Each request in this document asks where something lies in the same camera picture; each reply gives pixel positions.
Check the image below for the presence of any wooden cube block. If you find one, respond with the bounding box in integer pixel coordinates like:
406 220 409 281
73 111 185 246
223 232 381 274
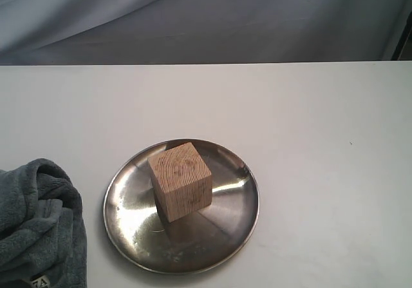
148 142 212 222

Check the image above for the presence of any grey fluffy towel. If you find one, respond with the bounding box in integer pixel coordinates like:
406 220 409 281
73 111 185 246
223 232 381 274
1 158 87 287

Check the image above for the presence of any round stainless steel plate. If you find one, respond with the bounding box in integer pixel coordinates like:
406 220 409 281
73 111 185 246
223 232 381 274
102 139 259 274

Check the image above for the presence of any grey backdrop cloth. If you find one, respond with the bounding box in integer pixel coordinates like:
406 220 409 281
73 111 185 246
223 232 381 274
1 0 411 65

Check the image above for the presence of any black vertical stand pole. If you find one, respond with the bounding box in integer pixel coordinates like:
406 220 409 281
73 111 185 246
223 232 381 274
390 12 412 61

